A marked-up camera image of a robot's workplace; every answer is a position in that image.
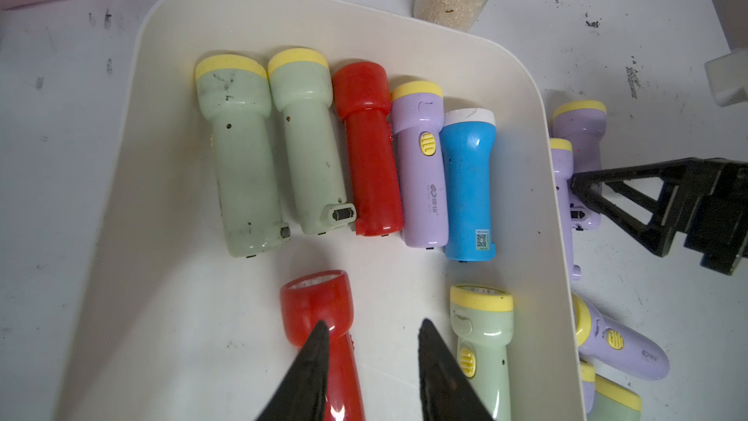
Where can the green flashlight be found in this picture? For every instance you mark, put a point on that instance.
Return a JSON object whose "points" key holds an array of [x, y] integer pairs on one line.
{"points": [[482, 318], [614, 402], [234, 97], [301, 88]]}

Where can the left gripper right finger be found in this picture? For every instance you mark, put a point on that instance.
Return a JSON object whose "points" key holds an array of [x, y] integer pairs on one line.
{"points": [[445, 392]]}

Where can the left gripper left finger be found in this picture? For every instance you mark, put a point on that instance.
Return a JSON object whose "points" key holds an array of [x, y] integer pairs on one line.
{"points": [[301, 395]]}

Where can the purple flashlight beside red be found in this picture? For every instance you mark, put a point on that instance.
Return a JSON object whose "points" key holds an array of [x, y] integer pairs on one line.
{"points": [[563, 168]]}

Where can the white rectangular storage tray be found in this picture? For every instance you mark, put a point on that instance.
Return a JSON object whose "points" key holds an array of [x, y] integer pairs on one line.
{"points": [[211, 212]]}

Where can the tall purple flashlight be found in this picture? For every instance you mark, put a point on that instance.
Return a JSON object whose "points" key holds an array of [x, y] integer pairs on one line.
{"points": [[583, 123]]}

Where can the purple flashlight lying across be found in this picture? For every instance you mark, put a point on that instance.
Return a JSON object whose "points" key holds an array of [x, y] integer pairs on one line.
{"points": [[603, 339]]}

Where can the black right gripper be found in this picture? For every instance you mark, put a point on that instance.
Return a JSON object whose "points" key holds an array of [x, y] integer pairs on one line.
{"points": [[716, 224]]}

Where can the blue flashlight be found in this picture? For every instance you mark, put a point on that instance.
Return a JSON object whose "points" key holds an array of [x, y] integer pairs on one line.
{"points": [[467, 140]]}

